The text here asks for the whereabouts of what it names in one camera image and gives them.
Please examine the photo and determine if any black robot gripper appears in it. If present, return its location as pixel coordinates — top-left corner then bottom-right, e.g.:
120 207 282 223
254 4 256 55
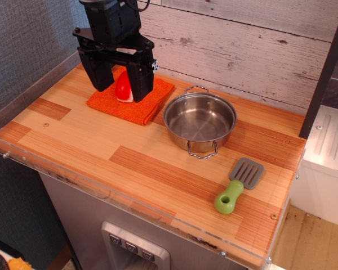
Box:
73 1 158 102

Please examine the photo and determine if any green handled grey spatula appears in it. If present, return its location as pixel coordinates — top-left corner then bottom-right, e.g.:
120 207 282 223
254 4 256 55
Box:
214 157 264 214

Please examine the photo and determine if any red white toy sushi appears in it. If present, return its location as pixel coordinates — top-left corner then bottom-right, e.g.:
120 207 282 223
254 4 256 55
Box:
115 71 134 103

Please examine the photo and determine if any orange folded cloth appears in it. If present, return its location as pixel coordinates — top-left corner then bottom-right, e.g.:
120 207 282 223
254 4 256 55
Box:
86 67 175 125

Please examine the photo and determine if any stainless steel pot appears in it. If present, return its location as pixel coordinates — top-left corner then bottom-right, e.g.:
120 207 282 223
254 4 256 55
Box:
163 85 238 159

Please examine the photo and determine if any clear acrylic table guard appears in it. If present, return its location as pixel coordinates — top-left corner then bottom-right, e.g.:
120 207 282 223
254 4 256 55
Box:
0 58 305 269

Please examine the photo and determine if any grey cabinet front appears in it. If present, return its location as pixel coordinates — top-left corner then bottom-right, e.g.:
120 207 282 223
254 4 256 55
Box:
40 173 244 269

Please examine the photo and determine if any silver dispenser panel with buttons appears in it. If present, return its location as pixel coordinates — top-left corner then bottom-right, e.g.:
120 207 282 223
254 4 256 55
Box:
101 221 171 269

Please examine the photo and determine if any yellow object bottom left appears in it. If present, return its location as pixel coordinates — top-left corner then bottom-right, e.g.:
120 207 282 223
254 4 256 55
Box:
7 258 33 270

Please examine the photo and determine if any white cabinet at right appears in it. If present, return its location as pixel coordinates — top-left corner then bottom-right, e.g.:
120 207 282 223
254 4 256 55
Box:
290 106 338 225

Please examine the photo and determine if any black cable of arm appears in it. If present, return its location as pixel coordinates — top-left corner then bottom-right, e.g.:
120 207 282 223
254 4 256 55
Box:
120 0 152 12

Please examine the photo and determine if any dark grey right post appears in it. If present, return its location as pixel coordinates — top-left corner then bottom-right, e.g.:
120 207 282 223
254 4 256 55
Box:
299 26 338 139

